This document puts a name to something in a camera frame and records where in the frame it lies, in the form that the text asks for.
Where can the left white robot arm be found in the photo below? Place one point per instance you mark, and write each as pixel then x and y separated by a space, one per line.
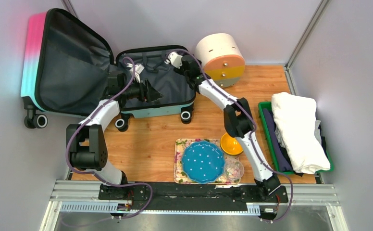
pixel 86 150

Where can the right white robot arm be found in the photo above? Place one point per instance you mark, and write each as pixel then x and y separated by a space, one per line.
pixel 238 122

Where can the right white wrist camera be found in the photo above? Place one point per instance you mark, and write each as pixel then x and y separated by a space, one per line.
pixel 174 59

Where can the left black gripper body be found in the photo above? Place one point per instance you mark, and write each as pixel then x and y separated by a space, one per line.
pixel 136 91

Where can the small clear glass bowl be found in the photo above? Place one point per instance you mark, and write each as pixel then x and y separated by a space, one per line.
pixel 233 169

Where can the aluminium frame rail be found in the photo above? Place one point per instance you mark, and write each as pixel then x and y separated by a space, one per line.
pixel 74 206

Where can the pink and teal kids suitcase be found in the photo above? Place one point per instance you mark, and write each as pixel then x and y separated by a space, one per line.
pixel 66 66

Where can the navy blue garment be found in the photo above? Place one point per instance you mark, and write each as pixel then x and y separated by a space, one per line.
pixel 280 153

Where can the orange bowl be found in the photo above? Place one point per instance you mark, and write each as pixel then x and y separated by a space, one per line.
pixel 230 145

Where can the floral rectangular tray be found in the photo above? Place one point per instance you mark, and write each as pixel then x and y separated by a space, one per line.
pixel 180 177

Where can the round pastel mini drawer cabinet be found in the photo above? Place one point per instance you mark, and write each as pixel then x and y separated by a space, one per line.
pixel 221 59

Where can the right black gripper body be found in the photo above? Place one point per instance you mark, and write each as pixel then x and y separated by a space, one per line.
pixel 181 70

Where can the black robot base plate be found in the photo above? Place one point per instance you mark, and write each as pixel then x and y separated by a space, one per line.
pixel 166 196

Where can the blue polka dot plate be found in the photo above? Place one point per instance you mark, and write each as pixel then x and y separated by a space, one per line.
pixel 203 162

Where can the green plastic tray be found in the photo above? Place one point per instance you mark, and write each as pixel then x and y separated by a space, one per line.
pixel 268 105

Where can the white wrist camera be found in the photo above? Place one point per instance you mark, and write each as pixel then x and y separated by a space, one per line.
pixel 136 70
pixel 174 59

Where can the white garment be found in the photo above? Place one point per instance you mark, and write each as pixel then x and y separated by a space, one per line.
pixel 295 118

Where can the grey garment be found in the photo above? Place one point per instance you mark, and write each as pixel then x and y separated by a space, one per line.
pixel 281 141

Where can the black garment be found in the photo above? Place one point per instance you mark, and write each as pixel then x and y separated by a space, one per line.
pixel 324 146

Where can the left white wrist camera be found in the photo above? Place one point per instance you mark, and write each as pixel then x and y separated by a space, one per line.
pixel 136 70

